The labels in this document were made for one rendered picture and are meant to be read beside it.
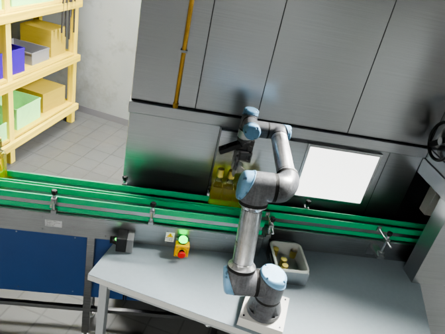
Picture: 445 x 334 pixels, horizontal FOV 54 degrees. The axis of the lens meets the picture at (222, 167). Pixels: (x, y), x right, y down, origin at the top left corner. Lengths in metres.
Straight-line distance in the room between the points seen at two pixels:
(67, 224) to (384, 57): 1.75
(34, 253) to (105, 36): 3.10
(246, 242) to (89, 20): 3.81
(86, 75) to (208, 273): 3.55
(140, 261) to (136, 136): 0.63
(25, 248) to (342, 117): 1.75
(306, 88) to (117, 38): 3.09
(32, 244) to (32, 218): 0.18
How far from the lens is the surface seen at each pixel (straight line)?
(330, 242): 2.51
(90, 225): 2.23
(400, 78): 2.40
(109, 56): 5.07
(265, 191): 1.63
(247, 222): 1.69
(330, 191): 2.53
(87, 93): 5.34
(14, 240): 2.42
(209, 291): 2.09
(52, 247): 2.39
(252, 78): 2.17
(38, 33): 4.65
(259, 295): 1.85
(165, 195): 2.31
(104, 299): 2.22
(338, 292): 2.34
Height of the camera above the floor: 2.21
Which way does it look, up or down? 28 degrees down
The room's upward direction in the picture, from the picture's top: 13 degrees clockwise
